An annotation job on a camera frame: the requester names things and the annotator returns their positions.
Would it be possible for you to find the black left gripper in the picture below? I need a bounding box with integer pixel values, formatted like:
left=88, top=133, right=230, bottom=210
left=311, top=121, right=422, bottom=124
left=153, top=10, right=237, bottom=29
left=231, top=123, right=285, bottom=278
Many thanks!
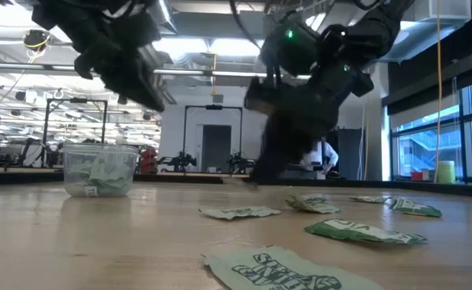
left=32, top=0, right=167, bottom=114

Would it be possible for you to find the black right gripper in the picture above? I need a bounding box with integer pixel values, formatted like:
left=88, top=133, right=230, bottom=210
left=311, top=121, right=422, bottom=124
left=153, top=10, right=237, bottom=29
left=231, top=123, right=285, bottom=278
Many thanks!
left=250, top=70, right=376, bottom=185

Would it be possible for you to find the clear plastic bin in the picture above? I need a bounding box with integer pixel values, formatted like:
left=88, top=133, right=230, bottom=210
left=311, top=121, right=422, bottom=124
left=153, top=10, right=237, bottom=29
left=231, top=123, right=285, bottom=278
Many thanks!
left=62, top=143, right=139, bottom=198

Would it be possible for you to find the person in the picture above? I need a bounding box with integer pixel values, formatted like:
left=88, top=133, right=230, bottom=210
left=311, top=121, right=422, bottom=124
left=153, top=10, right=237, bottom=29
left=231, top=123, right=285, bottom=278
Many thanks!
left=300, top=136, right=340, bottom=178

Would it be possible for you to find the black cabinet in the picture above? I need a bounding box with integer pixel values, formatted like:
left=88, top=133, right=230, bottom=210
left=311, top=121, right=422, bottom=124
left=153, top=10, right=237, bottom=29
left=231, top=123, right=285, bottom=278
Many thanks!
left=336, top=127, right=366, bottom=181

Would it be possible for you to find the red equipment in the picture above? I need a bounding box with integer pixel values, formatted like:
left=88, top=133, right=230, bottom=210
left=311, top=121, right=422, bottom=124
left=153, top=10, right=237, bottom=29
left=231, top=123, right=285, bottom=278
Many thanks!
left=139, top=147, right=159, bottom=175

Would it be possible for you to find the long ceiling light bar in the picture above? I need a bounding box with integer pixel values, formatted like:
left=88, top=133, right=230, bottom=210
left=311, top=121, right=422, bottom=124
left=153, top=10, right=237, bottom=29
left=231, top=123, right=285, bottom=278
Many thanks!
left=0, top=62, right=313, bottom=80

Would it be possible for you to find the black framed window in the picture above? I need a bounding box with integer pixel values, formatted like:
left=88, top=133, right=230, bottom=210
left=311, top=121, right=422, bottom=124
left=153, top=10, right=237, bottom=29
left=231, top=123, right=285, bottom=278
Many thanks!
left=391, top=76, right=472, bottom=184

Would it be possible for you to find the yellow-green cylinder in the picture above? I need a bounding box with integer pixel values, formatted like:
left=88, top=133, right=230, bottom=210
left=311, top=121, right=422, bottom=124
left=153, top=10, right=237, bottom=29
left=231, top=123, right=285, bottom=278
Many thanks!
left=437, top=160, right=457, bottom=184

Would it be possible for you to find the black metal frame rig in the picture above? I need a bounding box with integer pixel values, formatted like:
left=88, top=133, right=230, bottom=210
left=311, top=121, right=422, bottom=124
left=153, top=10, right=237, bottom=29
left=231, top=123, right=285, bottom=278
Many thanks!
left=182, top=104, right=244, bottom=175
left=40, top=97, right=108, bottom=168

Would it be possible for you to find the yellow ceiling cable reel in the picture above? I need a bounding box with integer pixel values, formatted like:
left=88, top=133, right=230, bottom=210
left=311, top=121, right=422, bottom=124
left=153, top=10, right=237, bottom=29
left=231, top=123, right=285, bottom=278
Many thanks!
left=22, top=28, right=52, bottom=52

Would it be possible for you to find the black table frame rail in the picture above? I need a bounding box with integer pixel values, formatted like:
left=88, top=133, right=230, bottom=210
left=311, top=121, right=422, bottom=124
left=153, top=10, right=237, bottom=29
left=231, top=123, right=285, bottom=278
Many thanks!
left=0, top=168, right=472, bottom=199

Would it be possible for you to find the yellow hanging cable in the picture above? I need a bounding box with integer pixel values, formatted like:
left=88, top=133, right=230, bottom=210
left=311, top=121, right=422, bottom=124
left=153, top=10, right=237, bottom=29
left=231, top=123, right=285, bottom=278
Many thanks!
left=433, top=0, right=443, bottom=184

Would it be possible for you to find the rectangular silver air duct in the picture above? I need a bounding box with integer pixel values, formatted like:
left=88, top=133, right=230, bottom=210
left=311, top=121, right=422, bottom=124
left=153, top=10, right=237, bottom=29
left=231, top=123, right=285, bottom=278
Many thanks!
left=376, top=0, right=472, bottom=64

